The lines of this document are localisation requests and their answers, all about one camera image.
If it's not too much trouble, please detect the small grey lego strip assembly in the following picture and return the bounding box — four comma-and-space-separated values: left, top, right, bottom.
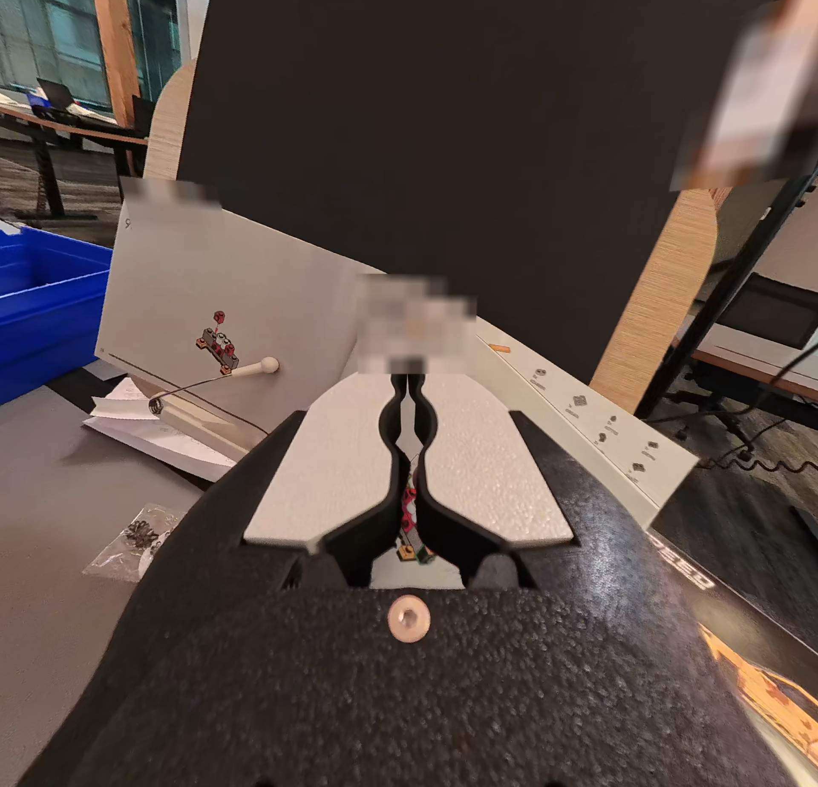
396, 470, 438, 565

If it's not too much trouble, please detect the black office chair base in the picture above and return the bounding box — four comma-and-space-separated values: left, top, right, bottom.
661, 387, 758, 458

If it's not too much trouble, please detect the black laptop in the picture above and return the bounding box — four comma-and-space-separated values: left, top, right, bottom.
35, 78, 83, 112

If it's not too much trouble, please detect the clear bag of black parts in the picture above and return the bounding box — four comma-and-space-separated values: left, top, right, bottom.
82, 502, 187, 585

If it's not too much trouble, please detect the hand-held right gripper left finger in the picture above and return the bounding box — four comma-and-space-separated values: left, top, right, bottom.
243, 372, 419, 588

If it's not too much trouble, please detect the black monitor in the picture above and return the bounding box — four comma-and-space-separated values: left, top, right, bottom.
716, 272, 811, 351

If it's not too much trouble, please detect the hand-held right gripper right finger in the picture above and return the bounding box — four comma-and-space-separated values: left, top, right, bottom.
412, 373, 577, 588

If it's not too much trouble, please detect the black printed lego box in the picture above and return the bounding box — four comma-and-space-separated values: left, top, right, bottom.
645, 525, 818, 787

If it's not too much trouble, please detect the black tripod stand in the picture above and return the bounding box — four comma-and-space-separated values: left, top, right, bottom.
634, 164, 818, 420

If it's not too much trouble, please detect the open lego instruction booklet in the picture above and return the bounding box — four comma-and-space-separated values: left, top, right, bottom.
95, 180, 702, 529

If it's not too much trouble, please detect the wooden pillar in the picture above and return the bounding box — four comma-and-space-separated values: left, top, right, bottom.
88, 0, 143, 130

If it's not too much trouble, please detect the large black board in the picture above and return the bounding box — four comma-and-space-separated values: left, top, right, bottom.
178, 0, 796, 386

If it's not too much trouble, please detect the white office desk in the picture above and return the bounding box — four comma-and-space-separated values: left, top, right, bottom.
693, 317, 818, 403

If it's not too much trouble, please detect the white ball-tipped page holder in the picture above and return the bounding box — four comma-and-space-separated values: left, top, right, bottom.
148, 355, 281, 417

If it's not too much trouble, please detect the coiled black cable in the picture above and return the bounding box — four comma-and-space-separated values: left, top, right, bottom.
697, 346, 818, 476

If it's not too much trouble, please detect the long wooden office desk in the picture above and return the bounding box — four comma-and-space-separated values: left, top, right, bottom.
0, 93, 149, 220

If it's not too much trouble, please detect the blue plastic bin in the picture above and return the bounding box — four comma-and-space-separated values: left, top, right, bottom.
0, 228, 114, 406

